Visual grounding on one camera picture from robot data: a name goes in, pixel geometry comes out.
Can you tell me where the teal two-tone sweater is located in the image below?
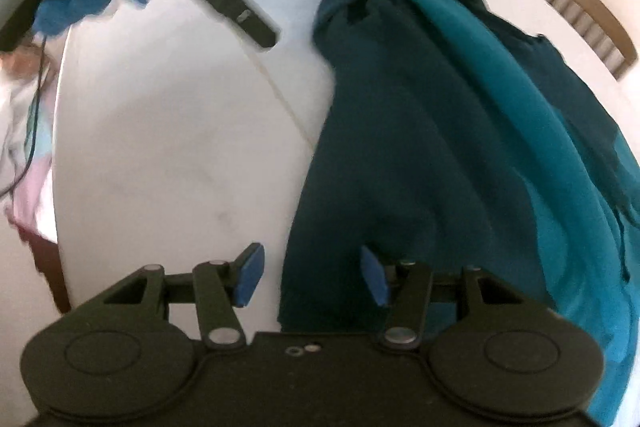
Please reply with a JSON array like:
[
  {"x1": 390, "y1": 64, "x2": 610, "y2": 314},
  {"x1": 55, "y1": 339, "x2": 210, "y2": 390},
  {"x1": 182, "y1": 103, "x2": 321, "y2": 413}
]
[{"x1": 279, "y1": 0, "x2": 639, "y2": 425}]

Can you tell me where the wooden chair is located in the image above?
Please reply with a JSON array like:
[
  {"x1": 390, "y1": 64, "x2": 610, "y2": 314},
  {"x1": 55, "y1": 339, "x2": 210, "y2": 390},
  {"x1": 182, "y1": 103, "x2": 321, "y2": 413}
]
[{"x1": 544, "y1": 0, "x2": 639, "y2": 81}]

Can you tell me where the black cable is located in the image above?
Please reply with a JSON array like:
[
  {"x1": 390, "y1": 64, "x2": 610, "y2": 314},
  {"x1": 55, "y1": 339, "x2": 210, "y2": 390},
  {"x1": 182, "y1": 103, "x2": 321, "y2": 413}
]
[{"x1": 0, "y1": 33, "x2": 51, "y2": 200}]

